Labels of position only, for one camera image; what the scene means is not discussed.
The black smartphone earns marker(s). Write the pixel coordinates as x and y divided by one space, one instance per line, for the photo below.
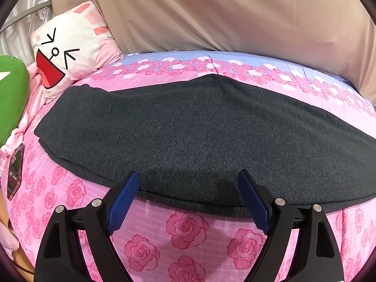
15 171

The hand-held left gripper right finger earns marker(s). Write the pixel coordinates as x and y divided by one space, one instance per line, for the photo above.
254 202

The green plush cushion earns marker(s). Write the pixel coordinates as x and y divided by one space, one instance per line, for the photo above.
10 100

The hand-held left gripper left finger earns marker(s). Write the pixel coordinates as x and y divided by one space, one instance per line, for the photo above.
122 204

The dark grey pants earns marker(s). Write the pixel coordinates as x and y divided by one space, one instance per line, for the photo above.
191 144

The pink rose bed sheet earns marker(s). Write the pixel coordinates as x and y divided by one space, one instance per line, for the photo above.
188 241

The white rabbit face pillow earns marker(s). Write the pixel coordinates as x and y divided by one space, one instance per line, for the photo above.
73 47

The white satin curtain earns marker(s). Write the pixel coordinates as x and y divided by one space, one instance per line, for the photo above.
22 14

